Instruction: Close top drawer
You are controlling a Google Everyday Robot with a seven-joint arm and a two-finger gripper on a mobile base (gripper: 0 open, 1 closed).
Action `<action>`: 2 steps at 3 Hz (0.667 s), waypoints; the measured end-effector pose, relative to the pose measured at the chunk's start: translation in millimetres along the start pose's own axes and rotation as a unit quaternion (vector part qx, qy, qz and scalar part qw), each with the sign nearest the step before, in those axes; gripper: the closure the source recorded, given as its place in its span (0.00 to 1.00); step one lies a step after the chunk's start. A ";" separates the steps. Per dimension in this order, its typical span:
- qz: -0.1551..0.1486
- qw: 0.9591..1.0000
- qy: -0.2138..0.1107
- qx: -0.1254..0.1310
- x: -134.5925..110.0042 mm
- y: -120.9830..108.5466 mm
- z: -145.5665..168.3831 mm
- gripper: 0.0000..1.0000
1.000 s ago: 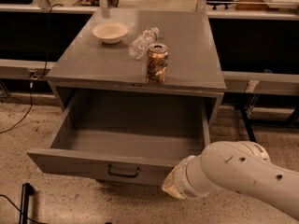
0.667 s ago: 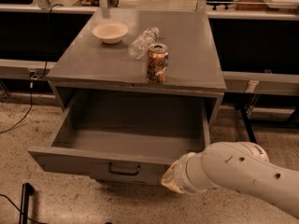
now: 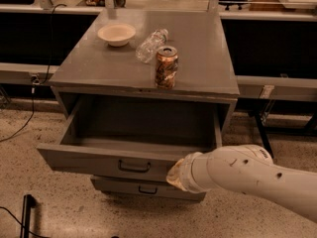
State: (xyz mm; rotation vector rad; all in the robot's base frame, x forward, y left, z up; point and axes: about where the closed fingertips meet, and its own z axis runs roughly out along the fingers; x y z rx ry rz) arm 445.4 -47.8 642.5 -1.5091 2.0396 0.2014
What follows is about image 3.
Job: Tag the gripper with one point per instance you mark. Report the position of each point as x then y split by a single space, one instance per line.
187 173

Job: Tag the grey top drawer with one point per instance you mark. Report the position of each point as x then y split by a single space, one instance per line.
101 130

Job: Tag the grey drawer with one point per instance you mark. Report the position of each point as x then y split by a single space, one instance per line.
130 186
101 130

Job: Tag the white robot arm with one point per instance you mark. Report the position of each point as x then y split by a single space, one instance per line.
247 169

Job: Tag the black stand leg right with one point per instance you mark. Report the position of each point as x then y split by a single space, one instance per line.
263 133

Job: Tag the orange patterned drink can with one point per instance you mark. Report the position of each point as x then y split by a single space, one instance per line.
166 67

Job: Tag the clear plastic water bottle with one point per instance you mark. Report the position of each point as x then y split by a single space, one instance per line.
149 47

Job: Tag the black stand foot bottom left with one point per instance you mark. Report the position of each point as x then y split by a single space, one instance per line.
28 204

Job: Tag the beige paper bowl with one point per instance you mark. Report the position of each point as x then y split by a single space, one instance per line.
116 35

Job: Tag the black drawer handle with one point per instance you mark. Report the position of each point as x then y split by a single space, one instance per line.
124 167
150 191

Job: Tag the black top drawer handle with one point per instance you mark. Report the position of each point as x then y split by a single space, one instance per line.
124 167

